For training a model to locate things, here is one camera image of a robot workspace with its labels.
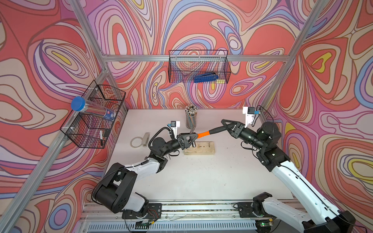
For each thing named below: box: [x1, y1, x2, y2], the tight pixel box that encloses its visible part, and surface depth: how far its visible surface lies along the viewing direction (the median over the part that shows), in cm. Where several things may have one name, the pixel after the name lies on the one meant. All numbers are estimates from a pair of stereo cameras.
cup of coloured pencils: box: [185, 104, 198, 134], surface depth 98 cm
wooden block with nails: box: [184, 141, 216, 156], surface depth 95 cm
